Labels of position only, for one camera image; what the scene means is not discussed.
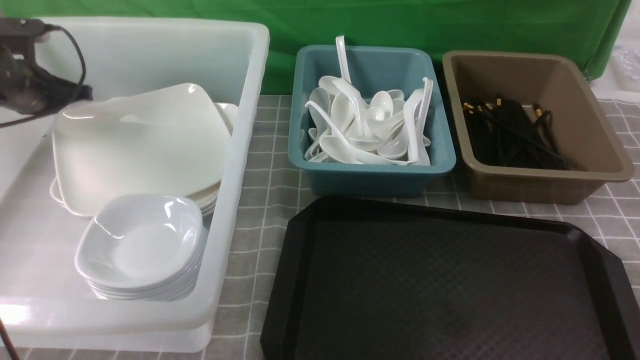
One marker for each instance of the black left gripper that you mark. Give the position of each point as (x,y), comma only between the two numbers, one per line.
(29,89)

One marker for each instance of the large white square plate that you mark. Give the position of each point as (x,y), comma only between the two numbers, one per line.
(171,141)

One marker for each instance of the stack of white square plates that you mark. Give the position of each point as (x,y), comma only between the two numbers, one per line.
(206,199)

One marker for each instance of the large white plastic tub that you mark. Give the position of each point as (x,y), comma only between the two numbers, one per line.
(44,301)

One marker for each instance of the stack of small white dishes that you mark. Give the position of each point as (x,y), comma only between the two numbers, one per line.
(143,247)

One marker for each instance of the grey checked tablecloth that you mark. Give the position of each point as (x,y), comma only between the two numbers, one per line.
(265,200)

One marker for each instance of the pile of white soup spoons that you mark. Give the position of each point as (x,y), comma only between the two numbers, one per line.
(388,129)

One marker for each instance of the black plastic serving tray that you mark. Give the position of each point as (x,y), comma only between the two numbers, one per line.
(360,279)

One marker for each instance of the black chopsticks pile in bin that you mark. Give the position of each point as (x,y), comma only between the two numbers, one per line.
(502,134)

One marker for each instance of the brown plastic bin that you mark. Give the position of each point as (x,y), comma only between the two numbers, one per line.
(581,129)

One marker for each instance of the green backdrop cloth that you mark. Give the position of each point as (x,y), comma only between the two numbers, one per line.
(583,31)

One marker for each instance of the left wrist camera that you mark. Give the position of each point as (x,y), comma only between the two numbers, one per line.
(20,32)

